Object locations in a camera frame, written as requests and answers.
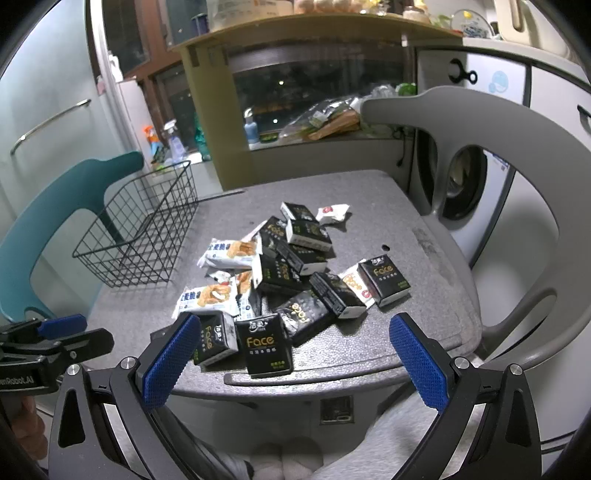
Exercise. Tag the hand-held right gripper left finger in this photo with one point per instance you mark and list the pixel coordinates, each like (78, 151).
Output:
(171, 360)

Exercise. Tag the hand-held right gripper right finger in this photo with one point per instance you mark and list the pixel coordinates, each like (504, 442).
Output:
(418, 364)

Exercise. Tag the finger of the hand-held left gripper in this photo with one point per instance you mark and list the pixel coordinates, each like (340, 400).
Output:
(78, 346)
(62, 325)

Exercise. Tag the white blue biscuit packet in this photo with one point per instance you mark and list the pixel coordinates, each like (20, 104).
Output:
(228, 253)
(207, 297)
(244, 288)

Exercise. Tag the pile of black tissue packets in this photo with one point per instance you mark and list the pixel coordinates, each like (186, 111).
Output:
(265, 341)

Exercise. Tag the white pizza snack packet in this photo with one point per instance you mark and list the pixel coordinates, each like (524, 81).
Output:
(355, 281)
(334, 213)

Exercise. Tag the person's left hand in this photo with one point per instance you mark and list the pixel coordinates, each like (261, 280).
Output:
(27, 420)

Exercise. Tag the teal plastic chair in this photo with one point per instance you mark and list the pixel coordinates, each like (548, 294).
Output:
(51, 203)

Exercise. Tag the white washing machine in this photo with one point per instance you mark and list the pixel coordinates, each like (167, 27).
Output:
(461, 184)

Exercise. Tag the orange spray bottle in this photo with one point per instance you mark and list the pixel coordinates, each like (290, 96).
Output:
(151, 141)

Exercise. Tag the clear spray bottle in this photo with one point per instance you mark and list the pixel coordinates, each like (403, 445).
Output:
(174, 143)

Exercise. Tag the white refrigerator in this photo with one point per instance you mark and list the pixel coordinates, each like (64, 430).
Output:
(131, 120)

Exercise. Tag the green bag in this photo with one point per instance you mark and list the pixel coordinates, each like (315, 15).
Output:
(202, 141)

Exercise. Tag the blue soap bottle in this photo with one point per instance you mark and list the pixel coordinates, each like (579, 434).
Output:
(251, 131)

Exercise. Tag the grey plastic chair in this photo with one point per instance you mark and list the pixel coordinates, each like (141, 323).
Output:
(535, 152)

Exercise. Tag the yellow wooden shelf unit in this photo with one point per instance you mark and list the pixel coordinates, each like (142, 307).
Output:
(217, 115)

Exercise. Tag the clear plastic food bags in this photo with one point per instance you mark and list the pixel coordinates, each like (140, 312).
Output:
(323, 117)

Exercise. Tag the blue round sticker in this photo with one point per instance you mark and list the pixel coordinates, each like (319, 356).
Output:
(499, 83)

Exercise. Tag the black hook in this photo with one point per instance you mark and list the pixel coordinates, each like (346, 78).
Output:
(459, 71)

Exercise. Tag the white cabinet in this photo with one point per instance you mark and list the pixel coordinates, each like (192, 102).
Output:
(558, 87)

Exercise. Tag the decorated plate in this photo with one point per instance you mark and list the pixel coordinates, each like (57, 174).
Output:
(471, 23)

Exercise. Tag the egg carton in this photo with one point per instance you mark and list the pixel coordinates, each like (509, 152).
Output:
(323, 4)

